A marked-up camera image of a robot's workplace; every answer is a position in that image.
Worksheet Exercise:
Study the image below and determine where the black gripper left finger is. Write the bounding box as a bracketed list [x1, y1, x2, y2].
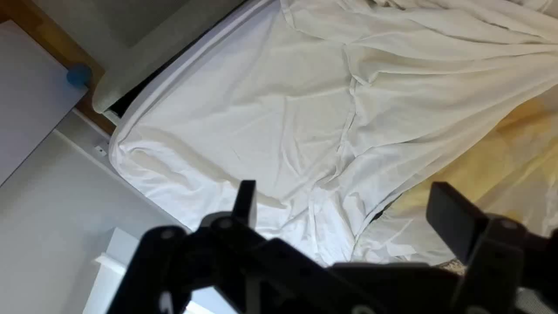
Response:
[106, 178, 329, 314]

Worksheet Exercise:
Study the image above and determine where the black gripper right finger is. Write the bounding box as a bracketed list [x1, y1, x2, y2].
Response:
[425, 180, 558, 314]

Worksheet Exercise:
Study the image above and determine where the white bedsheet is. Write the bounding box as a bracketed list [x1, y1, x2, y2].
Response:
[254, 0, 558, 270]

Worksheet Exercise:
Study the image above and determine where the yellow grey floral duvet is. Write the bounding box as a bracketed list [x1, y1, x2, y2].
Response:
[357, 85, 558, 276]

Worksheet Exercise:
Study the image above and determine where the white covered mattress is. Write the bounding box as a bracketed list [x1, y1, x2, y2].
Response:
[106, 0, 362, 263]

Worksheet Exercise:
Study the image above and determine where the small blue foam block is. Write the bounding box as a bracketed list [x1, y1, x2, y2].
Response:
[64, 61, 93, 91]

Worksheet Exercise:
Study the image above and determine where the grey upholstered bed frame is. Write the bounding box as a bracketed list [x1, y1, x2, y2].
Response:
[32, 0, 248, 115]

